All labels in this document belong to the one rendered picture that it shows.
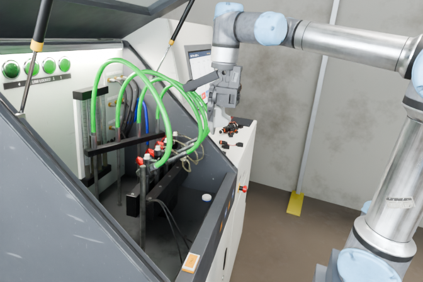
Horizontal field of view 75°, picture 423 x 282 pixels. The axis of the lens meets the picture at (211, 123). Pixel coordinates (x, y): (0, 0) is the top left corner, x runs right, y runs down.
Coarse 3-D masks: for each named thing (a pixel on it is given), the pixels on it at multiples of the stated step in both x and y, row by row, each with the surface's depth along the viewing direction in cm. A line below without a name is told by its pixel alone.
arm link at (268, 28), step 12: (240, 12) 69; (252, 12) 67; (264, 12) 66; (240, 24) 67; (252, 24) 65; (264, 24) 63; (276, 24) 63; (240, 36) 68; (252, 36) 66; (264, 36) 64; (276, 36) 64
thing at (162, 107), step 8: (104, 64) 81; (128, 64) 73; (136, 72) 72; (96, 80) 86; (144, 80) 70; (96, 88) 88; (152, 88) 69; (160, 104) 68; (168, 120) 68; (168, 128) 68; (168, 136) 69; (168, 144) 69; (168, 152) 70; (160, 160) 73
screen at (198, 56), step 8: (184, 48) 128; (192, 48) 137; (200, 48) 149; (208, 48) 164; (192, 56) 136; (200, 56) 148; (208, 56) 162; (192, 64) 135; (200, 64) 147; (208, 64) 161; (192, 72) 134; (200, 72) 146; (208, 72) 160; (216, 80) 175; (200, 88) 144; (208, 88) 158; (200, 96) 143; (200, 112) 141
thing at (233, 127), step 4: (228, 124) 167; (232, 124) 163; (236, 124) 168; (224, 128) 152; (228, 128) 155; (232, 128) 154; (236, 128) 162; (220, 132) 150; (224, 132) 156; (228, 132) 157; (232, 132) 148; (236, 132) 157; (228, 136) 151; (232, 136) 151
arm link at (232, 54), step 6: (216, 48) 73; (222, 48) 72; (228, 48) 72; (234, 48) 73; (216, 54) 73; (222, 54) 73; (228, 54) 73; (234, 54) 73; (216, 60) 74; (222, 60) 73; (228, 60) 73; (234, 60) 74
